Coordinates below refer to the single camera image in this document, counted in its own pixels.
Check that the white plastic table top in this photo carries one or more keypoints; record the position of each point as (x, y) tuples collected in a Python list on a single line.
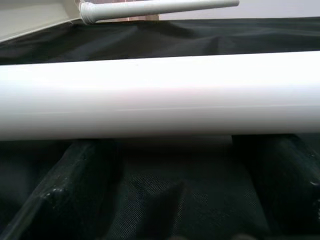
[(30, 17)]

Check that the black cloth table cover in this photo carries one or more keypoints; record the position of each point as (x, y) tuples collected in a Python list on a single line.
[(200, 37)]

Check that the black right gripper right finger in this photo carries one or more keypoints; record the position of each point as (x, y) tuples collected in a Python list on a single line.
[(287, 180)]

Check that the white plastic table leg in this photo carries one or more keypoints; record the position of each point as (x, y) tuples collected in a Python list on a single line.
[(150, 8), (160, 97)]

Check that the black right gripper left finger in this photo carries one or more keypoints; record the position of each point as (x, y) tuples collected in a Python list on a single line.
[(70, 195)]

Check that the beige door frame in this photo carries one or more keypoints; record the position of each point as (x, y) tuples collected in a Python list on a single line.
[(143, 18)]

